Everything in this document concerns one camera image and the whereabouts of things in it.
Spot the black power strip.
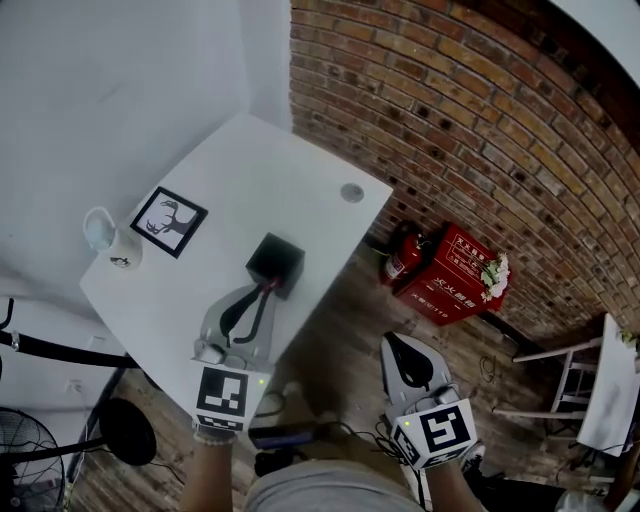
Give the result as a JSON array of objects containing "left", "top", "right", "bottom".
[{"left": 248, "top": 422, "right": 316, "bottom": 450}]

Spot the black standing fan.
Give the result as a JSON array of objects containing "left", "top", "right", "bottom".
[{"left": 0, "top": 396, "right": 158, "bottom": 512}]

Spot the person's left forearm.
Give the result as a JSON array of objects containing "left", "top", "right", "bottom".
[{"left": 181, "top": 435, "right": 240, "bottom": 512}]

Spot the red fire equipment box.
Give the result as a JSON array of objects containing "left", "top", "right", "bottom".
[{"left": 393, "top": 221, "right": 512, "bottom": 328}]

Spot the person's torso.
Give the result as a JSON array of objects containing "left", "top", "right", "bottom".
[{"left": 243, "top": 458, "right": 417, "bottom": 512}]

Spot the red fire extinguisher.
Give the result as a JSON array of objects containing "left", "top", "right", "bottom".
[{"left": 381, "top": 231, "right": 432, "bottom": 288}]

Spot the white bead bracelet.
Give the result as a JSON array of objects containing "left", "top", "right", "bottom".
[{"left": 192, "top": 428, "right": 238, "bottom": 447}]

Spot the white flower bunch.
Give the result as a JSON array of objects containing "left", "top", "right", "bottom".
[{"left": 478, "top": 251, "right": 512, "bottom": 303}]

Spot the black deer picture frame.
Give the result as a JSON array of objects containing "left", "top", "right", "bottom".
[{"left": 129, "top": 185, "right": 210, "bottom": 260}]

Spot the person's white shoe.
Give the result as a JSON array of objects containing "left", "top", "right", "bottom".
[{"left": 461, "top": 441, "right": 487, "bottom": 475}]

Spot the white chair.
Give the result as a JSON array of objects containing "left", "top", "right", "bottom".
[{"left": 491, "top": 336, "right": 605, "bottom": 437}]

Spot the black coat rack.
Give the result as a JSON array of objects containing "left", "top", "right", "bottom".
[{"left": 0, "top": 296, "right": 144, "bottom": 372}]

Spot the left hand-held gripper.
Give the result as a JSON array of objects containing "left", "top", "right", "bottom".
[{"left": 192, "top": 284, "right": 279, "bottom": 433}]

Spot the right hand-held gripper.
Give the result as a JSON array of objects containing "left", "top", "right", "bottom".
[{"left": 379, "top": 333, "right": 479, "bottom": 471}]

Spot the black pen holder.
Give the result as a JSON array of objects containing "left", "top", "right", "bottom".
[{"left": 244, "top": 231, "right": 307, "bottom": 302}]

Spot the person's right forearm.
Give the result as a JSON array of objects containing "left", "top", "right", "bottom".
[{"left": 423, "top": 455, "right": 475, "bottom": 512}]

